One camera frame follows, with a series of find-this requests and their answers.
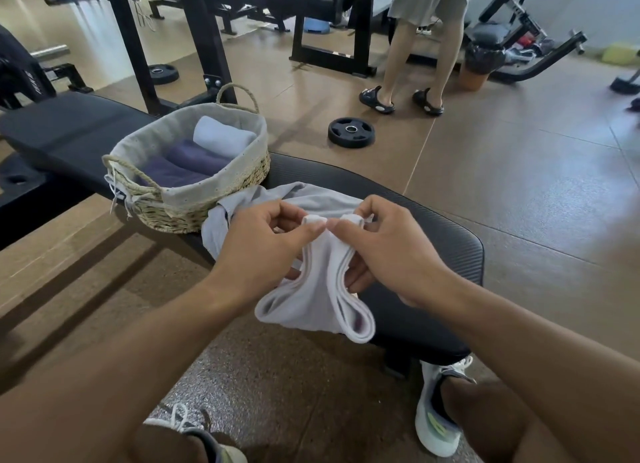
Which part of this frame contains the person's right hand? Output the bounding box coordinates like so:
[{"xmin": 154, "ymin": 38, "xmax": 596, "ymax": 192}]
[{"xmin": 325, "ymin": 194, "xmax": 453, "ymax": 311}]

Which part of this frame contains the person's left hand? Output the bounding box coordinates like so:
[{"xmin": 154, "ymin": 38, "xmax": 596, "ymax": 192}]
[{"xmin": 209, "ymin": 199, "xmax": 329, "ymax": 314}]

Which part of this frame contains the white towel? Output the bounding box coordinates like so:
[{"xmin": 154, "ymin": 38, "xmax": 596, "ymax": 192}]
[
  {"xmin": 253, "ymin": 213, "xmax": 377, "ymax": 344},
  {"xmin": 192, "ymin": 115, "xmax": 259, "ymax": 160}
]

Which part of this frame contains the light grey towel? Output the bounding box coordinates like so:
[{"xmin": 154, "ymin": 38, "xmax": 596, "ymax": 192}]
[{"xmin": 201, "ymin": 181, "xmax": 366, "ymax": 261}]

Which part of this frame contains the woven basket with white liner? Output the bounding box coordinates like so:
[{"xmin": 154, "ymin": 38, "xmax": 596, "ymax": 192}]
[{"xmin": 101, "ymin": 82, "xmax": 272, "ymax": 235}]

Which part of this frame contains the person's right forearm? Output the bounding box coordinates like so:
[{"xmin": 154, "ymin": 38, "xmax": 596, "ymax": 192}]
[{"xmin": 429, "ymin": 277, "xmax": 640, "ymax": 463}]

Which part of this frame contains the person's left forearm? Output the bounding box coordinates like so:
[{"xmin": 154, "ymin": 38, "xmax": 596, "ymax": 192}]
[{"xmin": 0, "ymin": 277, "xmax": 241, "ymax": 463}]

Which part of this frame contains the person's right white shoe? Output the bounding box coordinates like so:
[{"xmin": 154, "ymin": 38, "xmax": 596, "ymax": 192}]
[{"xmin": 413, "ymin": 355, "xmax": 476, "ymax": 458}]

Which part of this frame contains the person's white shoe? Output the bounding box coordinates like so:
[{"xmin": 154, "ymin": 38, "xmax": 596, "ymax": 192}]
[
  {"xmin": 413, "ymin": 355, "xmax": 476, "ymax": 458},
  {"xmin": 142, "ymin": 402, "xmax": 249, "ymax": 463}
]

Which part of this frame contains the person's left white shoe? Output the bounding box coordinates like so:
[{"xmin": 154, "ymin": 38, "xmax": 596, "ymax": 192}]
[{"xmin": 142, "ymin": 402, "xmax": 249, "ymax": 463}]

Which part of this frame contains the person's right leg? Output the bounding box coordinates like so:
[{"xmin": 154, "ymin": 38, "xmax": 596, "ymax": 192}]
[{"xmin": 439, "ymin": 377, "xmax": 576, "ymax": 463}]

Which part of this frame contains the person's leg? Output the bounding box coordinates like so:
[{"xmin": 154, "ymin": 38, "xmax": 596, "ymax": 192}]
[
  {"xmin": 439, "ymin": 377, "xmax": 576, "ymax": 463},
  {"xmin": 127, "ymin": 425, "xmax": 209, "ymax": 463}
]

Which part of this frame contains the person's left leg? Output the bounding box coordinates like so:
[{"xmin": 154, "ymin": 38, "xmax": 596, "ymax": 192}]
[{"xmin": 127, "ymin": 425, "xmax": 209, "ymax": 463}]

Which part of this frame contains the black rubber weight plate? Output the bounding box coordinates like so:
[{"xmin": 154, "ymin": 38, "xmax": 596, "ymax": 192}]
[
  {"xmin": 327, "ymin": 116, "xmax": 377, "ymax": 150},
  {"xmin": 148, "ymin": 63, "xmax": 181, "ymax": 86}
]

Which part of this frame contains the orange bin with black bag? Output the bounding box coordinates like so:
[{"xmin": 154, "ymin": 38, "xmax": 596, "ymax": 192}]
[{"xmin": 457, "ymin": 40, "xmax": 507, "ymax": 92}]

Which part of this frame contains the black steel base beam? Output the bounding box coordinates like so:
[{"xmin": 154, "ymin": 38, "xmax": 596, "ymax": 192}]
[{"xmin": 0, "ymin": 177, "xmax": 109, "ymax": 251}]

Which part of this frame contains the black padded weight bench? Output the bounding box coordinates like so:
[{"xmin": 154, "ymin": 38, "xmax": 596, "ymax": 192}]
[{"xmin": 0, "ymin": 91, "xmax": 485, "ymax": 378}]

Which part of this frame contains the black steel squat rack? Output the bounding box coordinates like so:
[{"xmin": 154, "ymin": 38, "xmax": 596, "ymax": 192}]
[{"xmin": 42, "ymin": 0, "xmax": 239, "ymax": 118}]

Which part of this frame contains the large black weight plate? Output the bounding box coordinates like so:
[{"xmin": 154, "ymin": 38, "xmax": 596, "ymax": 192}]
[{"xmin": 0, "ymin": 157, "xmax": 49, "ymax": 198}]

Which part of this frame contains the black bumper plate white print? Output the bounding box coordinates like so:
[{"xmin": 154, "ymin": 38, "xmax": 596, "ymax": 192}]
[{"xmin": 0, "ymin": 25, "xmax": 57, "ymax": 111}]

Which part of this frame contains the yellow green cushion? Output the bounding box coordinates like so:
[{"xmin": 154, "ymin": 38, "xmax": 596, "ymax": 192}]
[{"xmin": 601, "ymin": 41, "xmax": 640, "ymax": 66}]

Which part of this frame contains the black bench press frame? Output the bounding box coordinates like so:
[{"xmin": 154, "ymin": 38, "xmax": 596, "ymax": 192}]
[{"xmin": 209, "ymin": 0, "xmax": 379, "ymax": 78}]

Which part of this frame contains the black barbell stand frame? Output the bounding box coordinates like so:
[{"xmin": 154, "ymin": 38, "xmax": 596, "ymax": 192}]
[{"xmin": 45, "ymin": 62, "xmax": 95, "ymax": 94}]

